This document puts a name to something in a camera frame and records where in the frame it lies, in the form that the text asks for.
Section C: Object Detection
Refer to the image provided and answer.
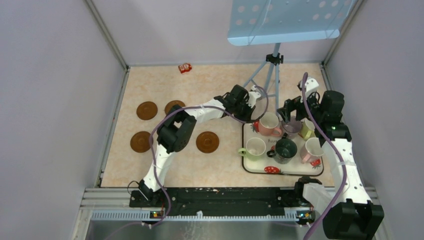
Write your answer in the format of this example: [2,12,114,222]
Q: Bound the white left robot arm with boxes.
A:
[138,84,267,207]

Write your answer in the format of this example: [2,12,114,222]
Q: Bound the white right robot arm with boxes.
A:
[277,90,385,240]

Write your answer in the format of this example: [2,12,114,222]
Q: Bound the dark green mug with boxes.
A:
[266,133,298,165]

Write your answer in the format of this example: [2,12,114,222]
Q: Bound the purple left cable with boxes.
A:
[149,86,270,229]

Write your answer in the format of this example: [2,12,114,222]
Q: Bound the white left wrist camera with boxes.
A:
[248,85,265,109]

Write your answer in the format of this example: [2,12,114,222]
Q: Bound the brown wooden coaster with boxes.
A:
[130,131,151,153]
[136,101,158,121]
[164,100,186,115]
[196,131,220,154]

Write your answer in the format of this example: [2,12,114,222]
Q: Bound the light blue music stand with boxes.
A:
[227,0,356,107]

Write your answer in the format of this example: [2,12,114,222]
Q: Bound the small red box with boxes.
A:
[178,62,192,74]

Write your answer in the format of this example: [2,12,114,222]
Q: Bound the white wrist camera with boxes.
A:
[297,76,319,102]
[248,85,265,109]

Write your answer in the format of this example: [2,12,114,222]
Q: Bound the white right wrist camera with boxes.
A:
[297,76,319,102]

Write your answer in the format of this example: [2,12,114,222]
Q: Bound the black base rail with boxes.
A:
[129,187,313,217]

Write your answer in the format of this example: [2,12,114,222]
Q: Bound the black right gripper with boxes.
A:
[277,89,325,124]

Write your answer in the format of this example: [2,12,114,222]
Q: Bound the purple cable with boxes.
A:
[300,72,348,240]
[149,86,270,229]

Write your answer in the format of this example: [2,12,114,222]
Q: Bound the purple mug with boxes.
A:
[282,115,302,139]

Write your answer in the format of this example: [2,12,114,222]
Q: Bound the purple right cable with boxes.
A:
[300,72,348,240]

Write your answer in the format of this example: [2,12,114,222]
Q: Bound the yellow mug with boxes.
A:
[298,119,315,141]

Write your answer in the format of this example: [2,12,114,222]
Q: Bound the pink white mug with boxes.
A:
[299,137,325,164]

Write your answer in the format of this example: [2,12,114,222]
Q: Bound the white strawberry tray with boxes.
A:
[241,123,324,177]

